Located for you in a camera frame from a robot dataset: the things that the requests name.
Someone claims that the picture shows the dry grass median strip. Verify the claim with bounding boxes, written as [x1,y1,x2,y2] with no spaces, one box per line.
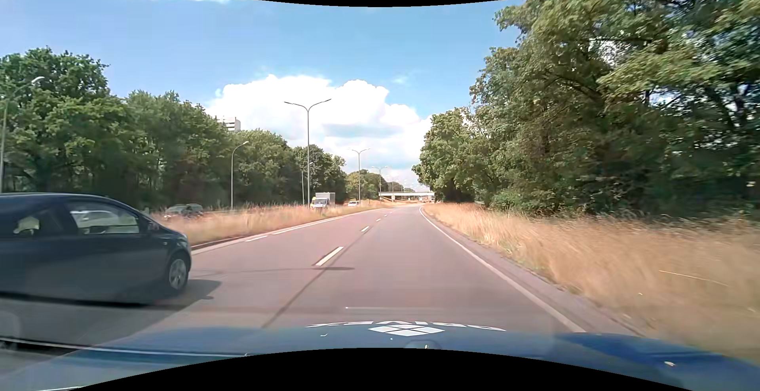
[151,200,410,247]

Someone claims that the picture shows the dark blue car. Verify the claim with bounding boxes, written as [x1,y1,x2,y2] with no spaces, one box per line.
[0,193,192,306]

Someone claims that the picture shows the grey asphalt road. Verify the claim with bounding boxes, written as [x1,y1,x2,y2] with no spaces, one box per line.
[0,203,648,374]

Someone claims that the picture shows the road markings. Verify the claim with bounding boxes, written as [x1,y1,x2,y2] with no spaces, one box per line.
[192,204,587,334]

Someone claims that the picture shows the row of trees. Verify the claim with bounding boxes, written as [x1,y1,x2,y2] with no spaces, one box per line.
[412,0,760,216]
[0,47,416,209]

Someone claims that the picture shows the car's own bonnet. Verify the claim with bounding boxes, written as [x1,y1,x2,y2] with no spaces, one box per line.
[0,322,760,391]

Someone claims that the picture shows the dry grass verge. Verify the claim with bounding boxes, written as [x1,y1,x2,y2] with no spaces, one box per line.
[423,202,760,361]

